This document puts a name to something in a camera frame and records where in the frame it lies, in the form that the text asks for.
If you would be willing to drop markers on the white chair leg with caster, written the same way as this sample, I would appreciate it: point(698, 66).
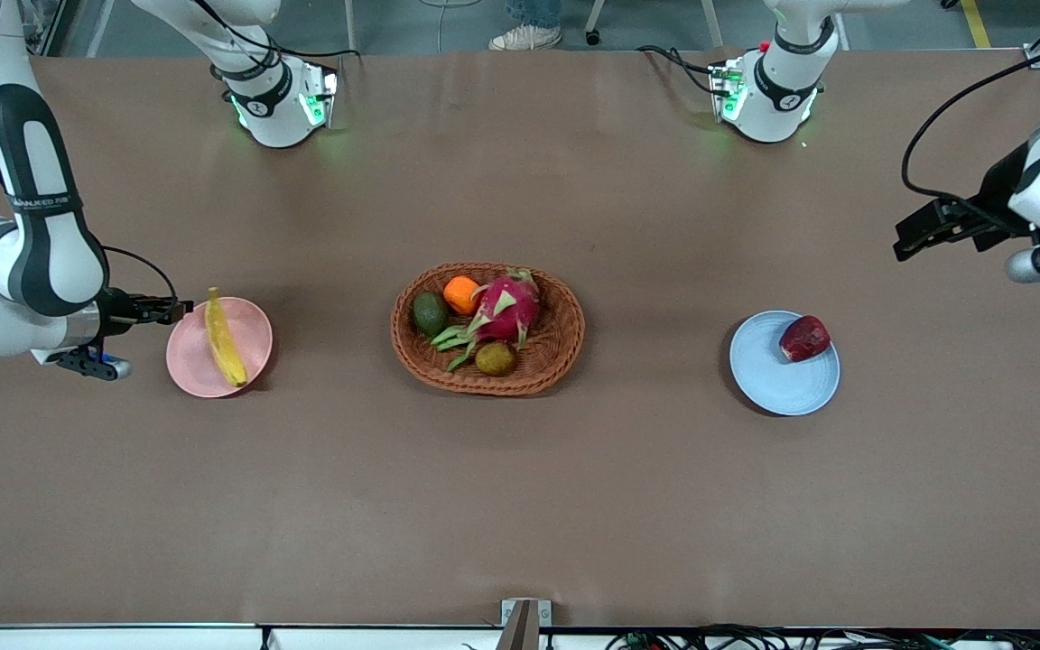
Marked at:
point(591, 37)

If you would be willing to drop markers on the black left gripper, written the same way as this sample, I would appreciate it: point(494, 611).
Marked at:
point(997, 196)

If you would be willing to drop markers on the blue jeans leg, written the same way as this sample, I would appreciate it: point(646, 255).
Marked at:
point(533, 11)

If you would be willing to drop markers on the brown wicker basket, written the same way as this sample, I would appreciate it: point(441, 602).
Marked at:
point(421, 357)

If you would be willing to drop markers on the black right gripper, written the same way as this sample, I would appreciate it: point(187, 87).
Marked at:
point(119, 307)

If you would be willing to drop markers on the light blue plate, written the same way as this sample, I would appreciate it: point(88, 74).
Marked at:
point(768, 375)

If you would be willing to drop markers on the dark green avocado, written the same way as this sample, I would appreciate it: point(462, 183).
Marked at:
point(431, 314)

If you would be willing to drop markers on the orange fruit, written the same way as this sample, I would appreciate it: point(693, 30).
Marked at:
point(459, 294)

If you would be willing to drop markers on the white table edge rail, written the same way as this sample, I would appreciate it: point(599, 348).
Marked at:
point(123, 639)

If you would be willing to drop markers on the yellow banana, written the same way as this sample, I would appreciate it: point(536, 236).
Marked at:
point(224, 348)

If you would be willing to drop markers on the pink plate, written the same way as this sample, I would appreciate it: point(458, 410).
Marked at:
point(190, 352)

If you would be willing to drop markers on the grey metal pole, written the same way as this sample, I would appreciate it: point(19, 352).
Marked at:
point(350, 27)

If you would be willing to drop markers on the pink dragon fruit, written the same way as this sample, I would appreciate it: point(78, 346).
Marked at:
point(506, 311)

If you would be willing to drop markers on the white sneaker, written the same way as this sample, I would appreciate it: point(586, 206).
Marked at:
point(524, 38)

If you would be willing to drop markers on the red apple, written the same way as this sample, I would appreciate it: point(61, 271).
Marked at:
point(804, 339)

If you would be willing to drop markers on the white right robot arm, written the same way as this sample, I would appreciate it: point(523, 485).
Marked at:
point(41, 262)

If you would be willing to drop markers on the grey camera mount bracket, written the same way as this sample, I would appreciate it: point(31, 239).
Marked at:
point(524, 623)

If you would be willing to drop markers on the brown green kiwi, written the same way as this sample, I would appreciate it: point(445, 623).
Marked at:
point(496, 358)

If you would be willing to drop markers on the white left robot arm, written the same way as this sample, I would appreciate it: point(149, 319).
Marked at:
point(773, 99)

